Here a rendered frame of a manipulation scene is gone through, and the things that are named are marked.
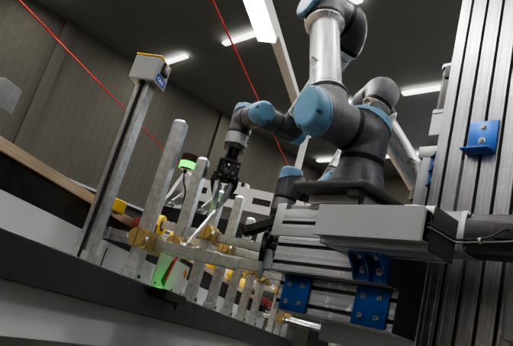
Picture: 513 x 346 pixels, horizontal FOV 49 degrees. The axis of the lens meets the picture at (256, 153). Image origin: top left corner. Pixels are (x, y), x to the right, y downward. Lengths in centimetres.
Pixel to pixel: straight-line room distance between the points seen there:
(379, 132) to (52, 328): 89
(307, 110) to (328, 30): 30
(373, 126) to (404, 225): 41
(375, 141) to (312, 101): 20
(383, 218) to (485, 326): 35
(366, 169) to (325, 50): 35
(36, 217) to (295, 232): 65
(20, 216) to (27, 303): 30
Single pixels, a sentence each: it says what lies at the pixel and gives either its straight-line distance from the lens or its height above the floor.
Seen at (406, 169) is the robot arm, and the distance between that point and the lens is 196.
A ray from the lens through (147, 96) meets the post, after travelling 142.
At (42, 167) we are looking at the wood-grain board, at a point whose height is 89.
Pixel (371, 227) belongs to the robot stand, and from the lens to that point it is 115.
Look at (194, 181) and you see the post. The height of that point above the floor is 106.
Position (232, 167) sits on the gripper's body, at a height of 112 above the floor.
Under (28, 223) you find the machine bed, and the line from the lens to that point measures 150.
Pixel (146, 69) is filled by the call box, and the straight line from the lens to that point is 142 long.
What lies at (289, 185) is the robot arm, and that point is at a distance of 178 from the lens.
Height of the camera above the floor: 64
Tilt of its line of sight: 18 degrees up
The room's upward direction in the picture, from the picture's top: 16 degrees clockwise
